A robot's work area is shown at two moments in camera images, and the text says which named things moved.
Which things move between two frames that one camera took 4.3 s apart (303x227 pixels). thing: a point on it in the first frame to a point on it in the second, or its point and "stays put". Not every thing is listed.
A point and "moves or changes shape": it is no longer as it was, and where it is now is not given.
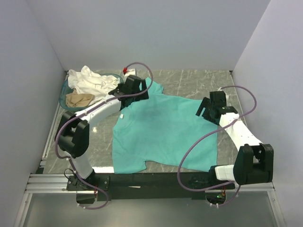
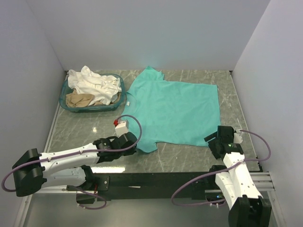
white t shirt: (85, 81) stays put
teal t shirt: (163, 129) moves or changes shape
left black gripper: (143, 95) to (131, 151)
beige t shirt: (76, 100) stays put
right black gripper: (205, 104) to (211, 144)
